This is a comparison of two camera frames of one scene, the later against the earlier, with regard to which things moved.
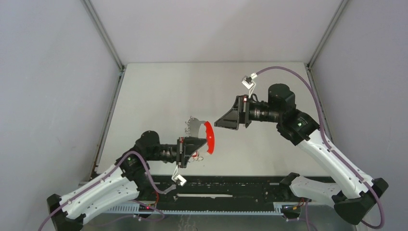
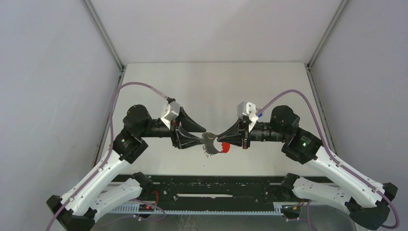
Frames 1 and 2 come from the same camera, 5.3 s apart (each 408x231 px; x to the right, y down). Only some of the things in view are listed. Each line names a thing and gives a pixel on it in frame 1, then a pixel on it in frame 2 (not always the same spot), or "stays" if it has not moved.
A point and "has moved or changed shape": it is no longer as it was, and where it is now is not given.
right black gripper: x=239 y=113 → x=233 y=135
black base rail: x=172 y=194 stays
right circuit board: x=291 y=209 stays
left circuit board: x=143 y=208 stays
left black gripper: x=187 y=146 → x=188 y=124
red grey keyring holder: x=194 y=125 has moved or changed shape
